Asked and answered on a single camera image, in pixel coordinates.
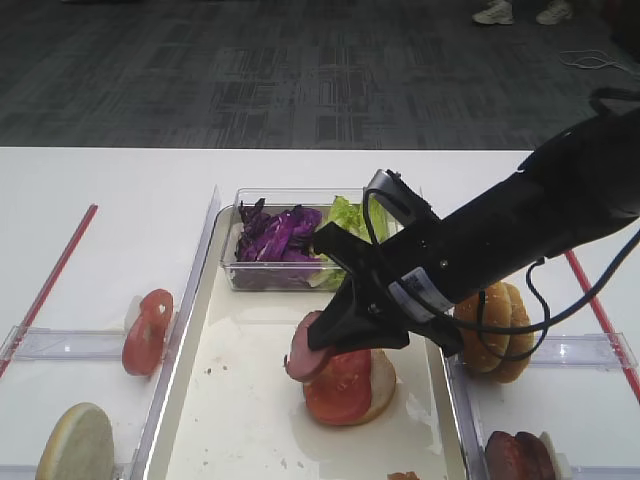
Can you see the purple cabbage leaves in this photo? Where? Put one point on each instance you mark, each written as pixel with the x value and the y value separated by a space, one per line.
pixel 283 237

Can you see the right clear divider rail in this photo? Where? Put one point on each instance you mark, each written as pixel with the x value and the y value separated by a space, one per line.
pixel 464 408

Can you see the tomato slice in rack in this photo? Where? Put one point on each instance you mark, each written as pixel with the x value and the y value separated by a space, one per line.
pixel 144 345

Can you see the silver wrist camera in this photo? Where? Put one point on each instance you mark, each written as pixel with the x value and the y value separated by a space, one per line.
pixel 398 199

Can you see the white metal tray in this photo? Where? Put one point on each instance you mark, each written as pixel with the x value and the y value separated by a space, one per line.
pixel 246 405

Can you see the red strip rail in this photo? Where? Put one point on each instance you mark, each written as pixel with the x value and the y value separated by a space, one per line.
pixel 45 290
pixel 605 324

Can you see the dark meat patty inner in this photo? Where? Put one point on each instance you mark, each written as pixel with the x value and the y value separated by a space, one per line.
pixel 505 457

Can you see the green lettuce leaves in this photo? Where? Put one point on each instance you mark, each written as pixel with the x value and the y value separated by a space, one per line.
pixel 349 216

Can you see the clear divider rail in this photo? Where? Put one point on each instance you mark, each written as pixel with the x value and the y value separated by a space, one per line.
pixel 464 408
pixel 141 460

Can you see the white patty pusher block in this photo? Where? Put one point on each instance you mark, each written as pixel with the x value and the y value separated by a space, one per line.
pixel 560 464

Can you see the pink meat patty slice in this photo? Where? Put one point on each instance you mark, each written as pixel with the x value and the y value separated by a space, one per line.
pixel 312 350

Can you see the dark meat patty outer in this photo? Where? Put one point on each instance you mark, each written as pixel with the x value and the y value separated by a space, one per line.
pixel 536 457

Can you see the clear bun pusher track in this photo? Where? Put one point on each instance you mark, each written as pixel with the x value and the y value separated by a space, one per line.
pixel 603 351

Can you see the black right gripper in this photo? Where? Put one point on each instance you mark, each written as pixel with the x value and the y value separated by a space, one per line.
pixel 371 309

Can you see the bottom bun half on tray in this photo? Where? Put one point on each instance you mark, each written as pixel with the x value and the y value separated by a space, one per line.
pixel 383 382

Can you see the dark meat patty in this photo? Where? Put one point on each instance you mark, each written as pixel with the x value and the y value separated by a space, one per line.
pixel 536 457
pixel 505 457

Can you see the left red strip rail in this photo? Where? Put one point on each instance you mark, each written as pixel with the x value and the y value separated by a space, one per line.
pixel 45 290

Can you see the white sneaker right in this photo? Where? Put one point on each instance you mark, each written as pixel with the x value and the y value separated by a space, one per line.
pixel 556 12

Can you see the tomato slice on bun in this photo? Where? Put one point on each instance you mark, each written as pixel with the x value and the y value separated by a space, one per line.
pixel 341 394

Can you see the clear plastic salad container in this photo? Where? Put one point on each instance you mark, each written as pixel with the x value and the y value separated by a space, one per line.
pixel 278 276

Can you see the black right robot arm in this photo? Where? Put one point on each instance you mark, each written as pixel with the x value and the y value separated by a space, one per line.
pixel 580 186

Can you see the clear tomato pusher track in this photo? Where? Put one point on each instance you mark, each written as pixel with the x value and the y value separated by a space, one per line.
pixel 46 344

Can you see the left clear divider rail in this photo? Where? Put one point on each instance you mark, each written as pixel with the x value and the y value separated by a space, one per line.
pixel 141 460

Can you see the right red strip rail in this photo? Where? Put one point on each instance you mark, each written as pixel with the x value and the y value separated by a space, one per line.
pixel 605 324

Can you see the bun half in rack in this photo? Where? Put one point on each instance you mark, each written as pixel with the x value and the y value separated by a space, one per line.
pixel 80 446

